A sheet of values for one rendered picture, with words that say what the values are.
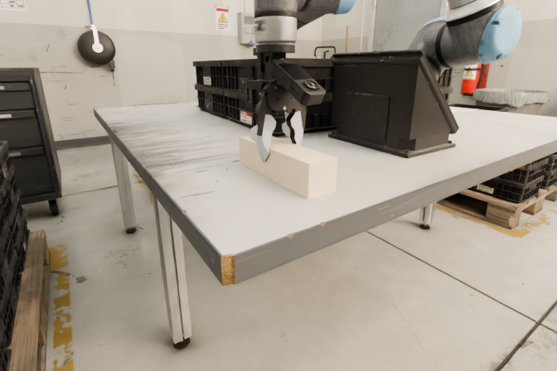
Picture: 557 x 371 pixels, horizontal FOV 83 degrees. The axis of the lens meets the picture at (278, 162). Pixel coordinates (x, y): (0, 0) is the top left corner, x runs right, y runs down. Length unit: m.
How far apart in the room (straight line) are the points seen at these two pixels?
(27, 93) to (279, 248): 2.00
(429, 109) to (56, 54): 3.94
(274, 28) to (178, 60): 3.95
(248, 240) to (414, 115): 0.52
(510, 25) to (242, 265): 0.77
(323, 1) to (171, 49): 3.92
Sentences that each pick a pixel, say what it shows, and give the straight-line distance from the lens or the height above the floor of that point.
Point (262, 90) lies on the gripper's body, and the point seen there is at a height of 0.86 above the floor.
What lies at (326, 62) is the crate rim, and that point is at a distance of 1.03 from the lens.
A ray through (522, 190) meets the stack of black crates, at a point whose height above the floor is 0.23.
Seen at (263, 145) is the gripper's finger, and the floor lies 0.77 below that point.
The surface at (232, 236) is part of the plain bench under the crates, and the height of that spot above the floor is 0.70.
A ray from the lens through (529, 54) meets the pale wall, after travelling 3.98.
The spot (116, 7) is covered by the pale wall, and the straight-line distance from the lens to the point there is 4.38.
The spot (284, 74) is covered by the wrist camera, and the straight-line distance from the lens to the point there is 0.55.
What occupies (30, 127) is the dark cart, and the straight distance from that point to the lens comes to 2.29.
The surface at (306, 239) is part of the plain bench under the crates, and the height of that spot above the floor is 0.69.
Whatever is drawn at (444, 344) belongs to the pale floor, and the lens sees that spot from 1.36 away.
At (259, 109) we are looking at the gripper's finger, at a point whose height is 0.83.
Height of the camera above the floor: 0.91
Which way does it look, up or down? 17 degrees down
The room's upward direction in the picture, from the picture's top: straight up
